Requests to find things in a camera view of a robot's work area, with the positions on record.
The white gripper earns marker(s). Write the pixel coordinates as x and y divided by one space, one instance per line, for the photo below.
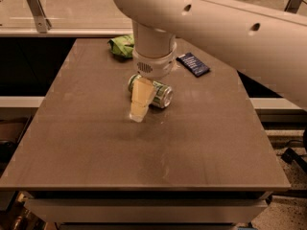
155 66

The green soda can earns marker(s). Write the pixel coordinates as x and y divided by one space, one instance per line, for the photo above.
164 93

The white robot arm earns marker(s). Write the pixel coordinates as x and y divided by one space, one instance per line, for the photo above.
266 45

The green snack bag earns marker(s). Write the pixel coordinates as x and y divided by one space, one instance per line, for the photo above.
122 46

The dark blue snack bar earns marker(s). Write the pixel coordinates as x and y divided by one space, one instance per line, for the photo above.
193 64

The glass barrier panel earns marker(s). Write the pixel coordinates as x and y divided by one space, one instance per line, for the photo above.
81 14

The left metal bracket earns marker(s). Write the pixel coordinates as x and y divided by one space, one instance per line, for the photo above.
42 23

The metal bracket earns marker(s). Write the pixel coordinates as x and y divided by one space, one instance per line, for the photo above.
293 6
42 23

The right metal bracket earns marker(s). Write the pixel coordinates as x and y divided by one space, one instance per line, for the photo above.
293 6

